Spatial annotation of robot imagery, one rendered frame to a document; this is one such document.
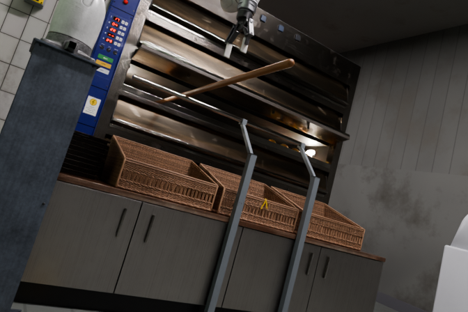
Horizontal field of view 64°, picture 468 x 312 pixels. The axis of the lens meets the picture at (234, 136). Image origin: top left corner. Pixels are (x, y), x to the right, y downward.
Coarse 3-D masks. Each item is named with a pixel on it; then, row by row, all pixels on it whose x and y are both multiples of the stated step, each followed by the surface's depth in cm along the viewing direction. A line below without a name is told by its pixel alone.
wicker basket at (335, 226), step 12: (276, 192) 275; (288, 192) 291; (300, 204) 294; (324, 204) 307; (300, 216) 245; (312, 216) 244; (324, 216) 303; (336, 216) 291; (312, 228) 244; (324, 228) 249; (336, 228) 253; (348, 228) 258; (360, 228) 263; (324, 240) 248; (336, 240) 253; (348, 240) 258; (360, 240) 265
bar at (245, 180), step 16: (144, 80) 204; (176, 96) 214; (224, 112) 227; (256, 128) 239; (304, 144) 255; (304, 160) 247; (240, 192) 206; (240, 208) 206; (304, 208) 230; (304, 224) 227; (224, 240) 205; (304, 240) 227; (224, 256) 201; (224, 272) 201; (288, 272) 224; (288, 288) 221; (208, 304) 198; (288, 304) 221
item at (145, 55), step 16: (144, 48) 228; (144, 64) 247; (160, 64) 243; (176, 64) 239; (192, 80) 256; (208, 80) 252; (224, 96) 271; (240, 96) 266; (256, 96) 265; (288, 112) 278; (304, 128) 301; (320, 128) 295
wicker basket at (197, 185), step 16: (112, 144) 225; (112, 160) 208; (128, 160) 188; (144, 160) 236; (160, 160) 242; (112, 176) 197; (128, 176) 188; (144, 176) 233; (160, 176) 196; (176, 176) 200; (192, 176) 245; (208, 176) 225; (144, 192) 191; (160, 192) 195; (192, 192) 236; (208, 192) 209; (208, 208) 209
